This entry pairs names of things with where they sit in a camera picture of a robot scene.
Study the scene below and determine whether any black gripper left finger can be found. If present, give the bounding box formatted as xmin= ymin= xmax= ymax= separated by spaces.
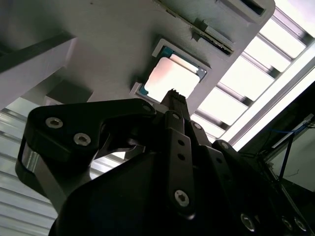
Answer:
xmin=15 ymin=89 xmax=198 ymax=220

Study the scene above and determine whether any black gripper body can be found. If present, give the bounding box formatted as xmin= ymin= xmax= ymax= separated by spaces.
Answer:
xmin=48 ymin=144 xmax=247 ymax=236

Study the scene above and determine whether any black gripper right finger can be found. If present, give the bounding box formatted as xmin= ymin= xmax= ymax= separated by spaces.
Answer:
xmin=176 ymin=91 xmax=314 ymax=236

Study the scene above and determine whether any silver CPU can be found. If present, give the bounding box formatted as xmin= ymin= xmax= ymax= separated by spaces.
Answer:
xmin=137 ymin=46 xmax=207 ymax=102

